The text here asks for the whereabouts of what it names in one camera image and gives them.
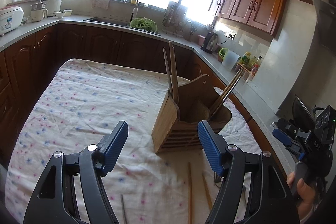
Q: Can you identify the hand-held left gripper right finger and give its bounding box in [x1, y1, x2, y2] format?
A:
[197, 120, 301, 224]

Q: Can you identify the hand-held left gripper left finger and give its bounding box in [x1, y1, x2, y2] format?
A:
[23, 120, 129, 224]

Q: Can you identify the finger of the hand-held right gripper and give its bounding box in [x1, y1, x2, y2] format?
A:
[277, 118, 313, 138]
[272, 128, 306, 155]

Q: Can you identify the wooden utensil holder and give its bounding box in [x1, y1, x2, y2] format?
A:
[151, 74, 233, 154]

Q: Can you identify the person's right hand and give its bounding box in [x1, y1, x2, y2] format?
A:
[287, 172, 319, 222]

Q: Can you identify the black wok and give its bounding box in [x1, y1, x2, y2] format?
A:
[292, 95, 317, 132]

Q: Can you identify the silver fork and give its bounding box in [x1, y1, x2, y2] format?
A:
[213, 172, 223, 188]

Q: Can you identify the light wooden chopstick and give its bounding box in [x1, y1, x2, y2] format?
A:
[202, 173, 213, 210]

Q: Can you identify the white floral tablecloth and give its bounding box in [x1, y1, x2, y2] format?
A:
[5, 58, 263, 224]

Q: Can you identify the metal chopstick on table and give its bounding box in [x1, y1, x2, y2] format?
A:
[120, 194, 128, 224]

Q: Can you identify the row of seasoning bottles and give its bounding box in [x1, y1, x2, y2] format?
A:
[238, 55, 263, 81]

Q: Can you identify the green label bottle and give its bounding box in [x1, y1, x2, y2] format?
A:
[240, 52, 251, 69]

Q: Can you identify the white plastic pitcher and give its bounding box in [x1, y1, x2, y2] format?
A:
[219, 48, 240, 72]

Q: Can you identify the dark electric kettle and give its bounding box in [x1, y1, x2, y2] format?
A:
[201, 31, 218, 54]

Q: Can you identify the range hood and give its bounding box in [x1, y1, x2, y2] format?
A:
[311, 0, 336, 39]

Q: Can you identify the scissors holder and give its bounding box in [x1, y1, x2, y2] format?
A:
[188, 25, 197, 42]

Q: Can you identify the green colander with vegetables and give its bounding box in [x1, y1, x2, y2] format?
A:
[130, 17, 158, 33]

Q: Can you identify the kitchen sink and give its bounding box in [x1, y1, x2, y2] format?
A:
[83, 16, 132, 28]

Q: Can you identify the dish drying rack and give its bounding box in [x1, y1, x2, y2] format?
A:
[161, 1, 188, 35]

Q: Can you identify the kitchen faucet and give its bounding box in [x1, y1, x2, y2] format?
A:
[124, 0, 139, 23]

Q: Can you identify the white dish cloth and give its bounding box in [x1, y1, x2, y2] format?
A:
[92, 0, 110, 10]

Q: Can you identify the small white electric pot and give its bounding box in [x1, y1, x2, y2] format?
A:
[30, 2, 48, 23]

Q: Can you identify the large white steamer pot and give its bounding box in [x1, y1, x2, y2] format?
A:
[43, 0, 63, 17]

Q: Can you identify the white rice cooker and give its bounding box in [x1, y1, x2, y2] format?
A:
[0, 5, 24, 37]

